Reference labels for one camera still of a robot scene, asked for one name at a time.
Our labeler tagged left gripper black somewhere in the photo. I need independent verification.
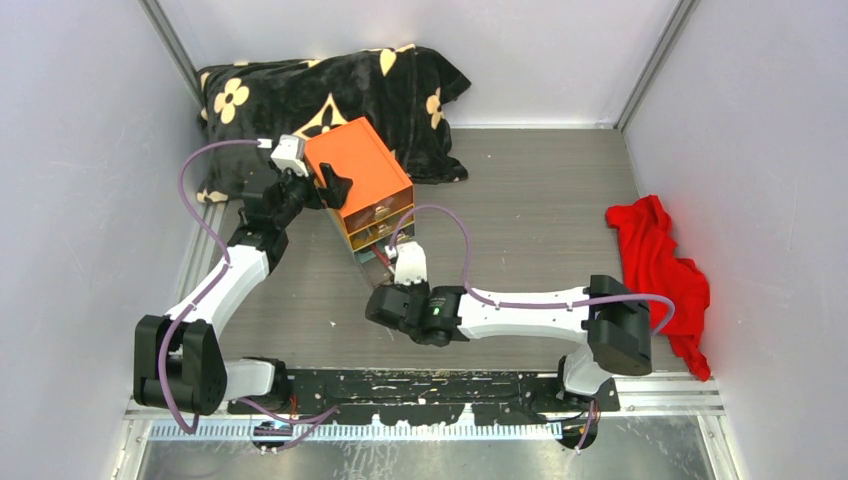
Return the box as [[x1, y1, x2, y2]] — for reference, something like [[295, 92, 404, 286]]
[[272, 160, 352, 229]]

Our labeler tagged orange drawer organizer box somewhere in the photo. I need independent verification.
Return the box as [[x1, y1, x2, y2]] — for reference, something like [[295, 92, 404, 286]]
[[305, 117, 414, 252]]

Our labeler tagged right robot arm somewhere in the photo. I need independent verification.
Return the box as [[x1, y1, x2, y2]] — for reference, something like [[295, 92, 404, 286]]
[[365, 275, 653, 411]]

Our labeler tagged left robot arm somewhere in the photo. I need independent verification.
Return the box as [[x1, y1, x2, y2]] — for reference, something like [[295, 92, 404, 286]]
[[133, 167, 352, 418]]

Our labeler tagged black floral blanket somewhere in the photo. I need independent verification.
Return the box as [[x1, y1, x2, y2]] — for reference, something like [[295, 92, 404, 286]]
[[196, 44, 472, 203]]

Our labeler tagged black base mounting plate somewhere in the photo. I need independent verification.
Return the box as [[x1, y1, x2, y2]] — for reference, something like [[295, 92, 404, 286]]
[[252, 369, 620, 426]]

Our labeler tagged red cloth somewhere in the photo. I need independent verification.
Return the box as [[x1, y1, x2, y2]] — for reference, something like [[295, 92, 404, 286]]
[[605, 195, 712, 381]]

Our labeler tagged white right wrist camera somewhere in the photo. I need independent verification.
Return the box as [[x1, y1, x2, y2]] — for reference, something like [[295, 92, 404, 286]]
[[394, 241, 428, 286]]

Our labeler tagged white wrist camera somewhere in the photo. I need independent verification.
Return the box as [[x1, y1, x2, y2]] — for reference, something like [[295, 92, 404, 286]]
[[394, 241, 428, 286], [270, 134, 310, 177]]

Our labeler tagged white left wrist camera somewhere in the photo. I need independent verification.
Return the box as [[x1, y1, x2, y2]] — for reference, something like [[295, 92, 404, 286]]
[[270, 134, 310, 177]]

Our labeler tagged aluminium front rail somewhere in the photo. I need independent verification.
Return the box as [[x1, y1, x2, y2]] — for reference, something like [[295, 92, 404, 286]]
[[124, 370, 725, 451]]

